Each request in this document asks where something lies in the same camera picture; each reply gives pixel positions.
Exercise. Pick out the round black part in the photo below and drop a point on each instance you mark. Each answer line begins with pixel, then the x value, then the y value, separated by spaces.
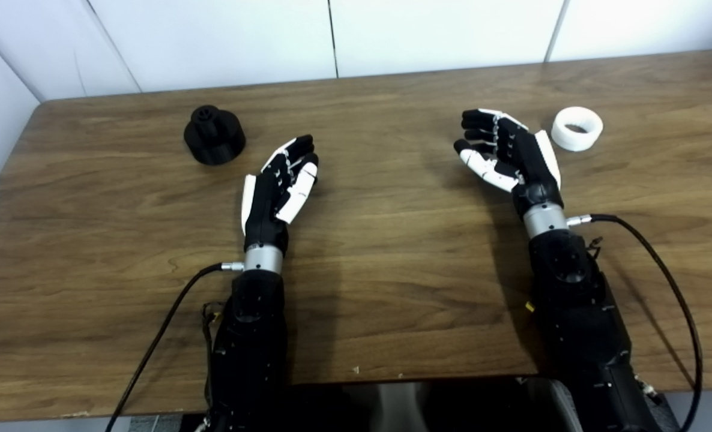
pixel 215 141

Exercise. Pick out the black robot torso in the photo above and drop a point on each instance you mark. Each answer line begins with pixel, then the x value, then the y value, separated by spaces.
pixel 452 411

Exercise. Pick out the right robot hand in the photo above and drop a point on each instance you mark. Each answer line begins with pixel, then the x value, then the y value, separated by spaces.
pixel 527 162

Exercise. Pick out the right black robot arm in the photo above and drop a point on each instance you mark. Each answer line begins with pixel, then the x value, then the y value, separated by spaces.
pixel 584 324

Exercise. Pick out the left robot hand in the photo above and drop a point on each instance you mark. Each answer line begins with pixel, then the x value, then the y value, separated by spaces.
pixel 266 204

